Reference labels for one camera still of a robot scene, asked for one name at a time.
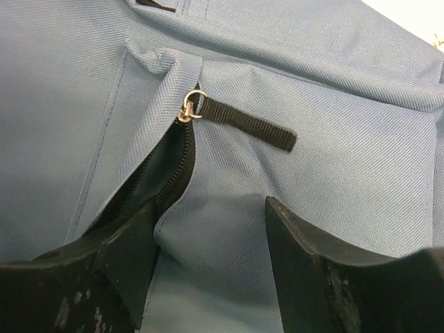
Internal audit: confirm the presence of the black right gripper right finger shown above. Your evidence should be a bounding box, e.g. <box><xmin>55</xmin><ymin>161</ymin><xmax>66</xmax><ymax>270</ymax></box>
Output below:
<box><xmin>265</xmin><ymin>197</ymin><xmax>443</xmax><ymax>333</ymax></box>

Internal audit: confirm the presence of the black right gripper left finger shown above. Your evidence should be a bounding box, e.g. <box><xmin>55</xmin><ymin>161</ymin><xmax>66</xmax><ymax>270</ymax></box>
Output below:
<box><xmin>1</xmin><ymin>200</ymin><xmax>158</xmax><ymax>332</ymax></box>

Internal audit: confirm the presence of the blue student backpack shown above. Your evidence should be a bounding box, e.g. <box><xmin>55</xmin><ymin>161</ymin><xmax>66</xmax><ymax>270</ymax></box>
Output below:
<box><xmin>1</xmin><ymin>1</ymin><xmax>443</xmax><ymax>332</ymax></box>

